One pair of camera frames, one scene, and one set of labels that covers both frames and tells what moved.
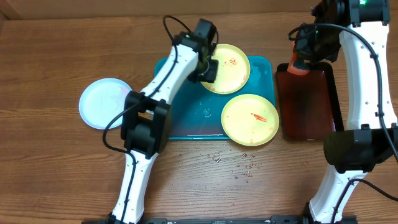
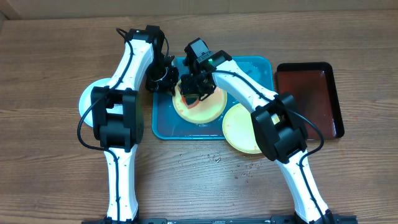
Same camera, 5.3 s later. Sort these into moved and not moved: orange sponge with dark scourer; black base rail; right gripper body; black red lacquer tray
Moved: right gripper body; orange sponge with dark scourer
Not moved: black red lacquer tray; black base rail
